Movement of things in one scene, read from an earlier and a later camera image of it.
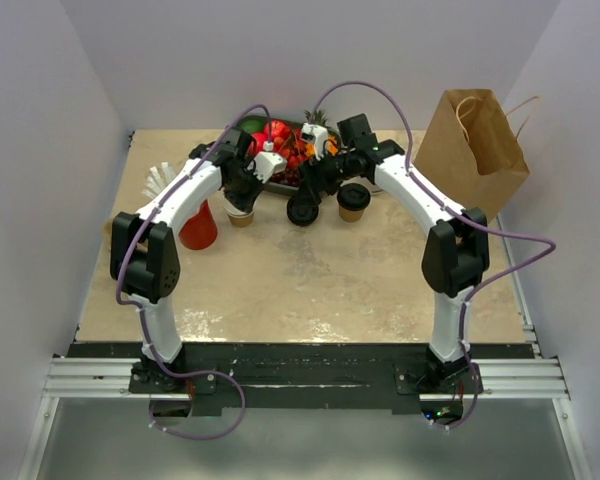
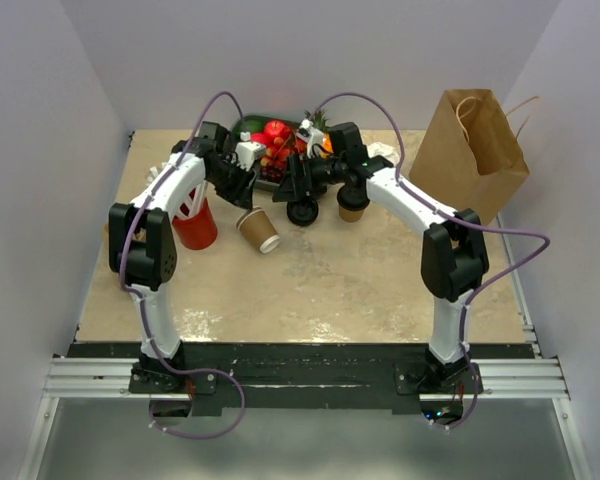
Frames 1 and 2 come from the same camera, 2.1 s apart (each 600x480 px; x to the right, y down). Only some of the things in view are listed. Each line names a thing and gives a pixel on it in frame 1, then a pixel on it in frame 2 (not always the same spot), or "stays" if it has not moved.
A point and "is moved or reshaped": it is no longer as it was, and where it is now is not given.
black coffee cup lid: [353, 196] stays
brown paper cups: [241, 219] is moved or reshaped
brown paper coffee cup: [350, 216] stays
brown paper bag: [471, 152] stays
